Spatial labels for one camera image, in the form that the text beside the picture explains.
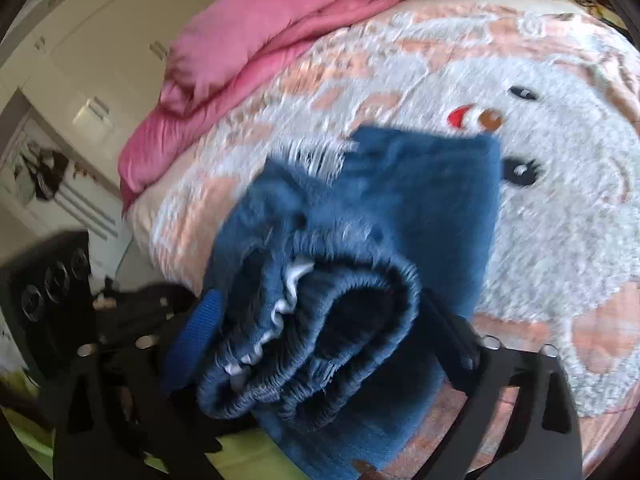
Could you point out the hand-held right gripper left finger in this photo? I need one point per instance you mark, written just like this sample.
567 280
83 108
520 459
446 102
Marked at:
202 327

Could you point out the blue denim pants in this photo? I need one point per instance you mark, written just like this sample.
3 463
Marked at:
380 240

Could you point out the pink quilt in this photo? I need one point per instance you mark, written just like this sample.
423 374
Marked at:
240 60

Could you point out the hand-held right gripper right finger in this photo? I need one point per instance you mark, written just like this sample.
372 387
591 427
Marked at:
456 342

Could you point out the person's green clothing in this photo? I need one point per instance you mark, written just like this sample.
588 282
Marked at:
45 440

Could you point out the white pink cartoon plush blanket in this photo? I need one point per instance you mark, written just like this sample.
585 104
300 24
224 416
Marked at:
550 210

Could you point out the framed wall picture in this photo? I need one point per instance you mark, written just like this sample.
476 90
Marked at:
35 170

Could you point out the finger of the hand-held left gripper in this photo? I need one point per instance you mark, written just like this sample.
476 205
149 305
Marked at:
145 305

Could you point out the cream wardrobe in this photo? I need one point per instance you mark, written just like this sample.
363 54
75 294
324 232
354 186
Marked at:
100 35

